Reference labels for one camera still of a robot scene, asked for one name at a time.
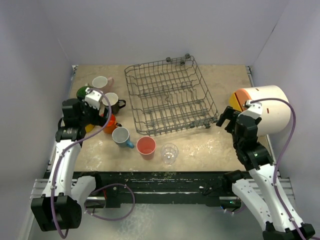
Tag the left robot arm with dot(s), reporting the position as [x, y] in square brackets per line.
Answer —
[61, 204]

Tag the white cat mug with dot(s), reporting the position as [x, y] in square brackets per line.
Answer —
[81, 92]

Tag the aluminium frame rail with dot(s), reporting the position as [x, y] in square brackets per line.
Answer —
[241, 188]

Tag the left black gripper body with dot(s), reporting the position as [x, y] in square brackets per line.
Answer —
[90, 115]

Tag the white cylinder container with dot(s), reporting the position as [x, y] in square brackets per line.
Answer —
[275, 114]

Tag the yellow mug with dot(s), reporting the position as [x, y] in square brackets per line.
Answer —
[89, 128]

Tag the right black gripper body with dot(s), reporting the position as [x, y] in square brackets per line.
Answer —
[231, 129]

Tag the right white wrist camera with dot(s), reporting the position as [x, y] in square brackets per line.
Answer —
[252, 109]

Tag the pink tumbler cup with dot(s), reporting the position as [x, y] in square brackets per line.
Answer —
[146, 146]

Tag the blue mug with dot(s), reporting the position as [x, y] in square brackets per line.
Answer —
[121, 136]

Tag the clear glass cup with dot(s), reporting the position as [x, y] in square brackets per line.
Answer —
[169, 153]

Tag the grey wire dish rack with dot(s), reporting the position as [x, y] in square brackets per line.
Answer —
[169, 95]

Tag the orange mug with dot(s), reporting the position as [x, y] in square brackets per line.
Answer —
[112, 125]

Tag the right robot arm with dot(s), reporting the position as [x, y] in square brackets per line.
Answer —
[271, 207]

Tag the orange and yellow lid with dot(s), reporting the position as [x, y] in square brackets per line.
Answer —
[238, 99]

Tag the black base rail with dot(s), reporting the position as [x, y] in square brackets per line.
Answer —
[113, 187]

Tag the black mug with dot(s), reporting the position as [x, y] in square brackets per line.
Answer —
[115, 103]

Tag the pink mug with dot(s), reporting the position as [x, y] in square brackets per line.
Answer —
[103, 83]

